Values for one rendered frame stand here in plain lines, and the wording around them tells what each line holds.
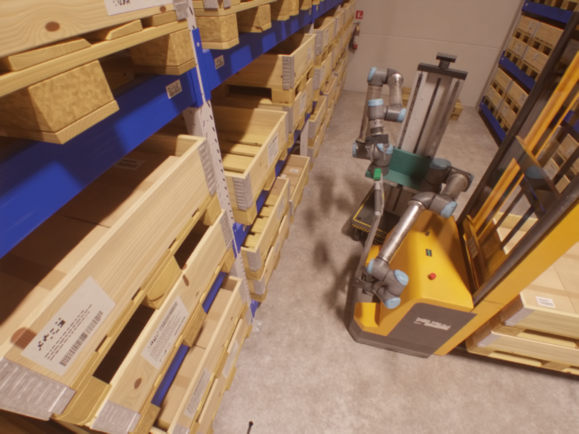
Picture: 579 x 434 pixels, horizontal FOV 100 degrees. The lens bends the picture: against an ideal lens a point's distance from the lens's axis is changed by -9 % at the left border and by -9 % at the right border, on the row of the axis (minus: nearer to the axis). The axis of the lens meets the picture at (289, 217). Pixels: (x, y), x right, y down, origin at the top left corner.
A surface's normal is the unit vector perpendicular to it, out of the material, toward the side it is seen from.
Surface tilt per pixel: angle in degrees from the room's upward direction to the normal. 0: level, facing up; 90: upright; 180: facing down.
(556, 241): 90
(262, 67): 90
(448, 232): 0
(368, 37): 90
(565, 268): 0
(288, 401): 0
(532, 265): 90
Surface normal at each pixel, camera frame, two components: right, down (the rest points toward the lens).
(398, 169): -0.55, 0.59
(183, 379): 0.00, -0.71
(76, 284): 0.97, 0.18
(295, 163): -0.27, 0.68
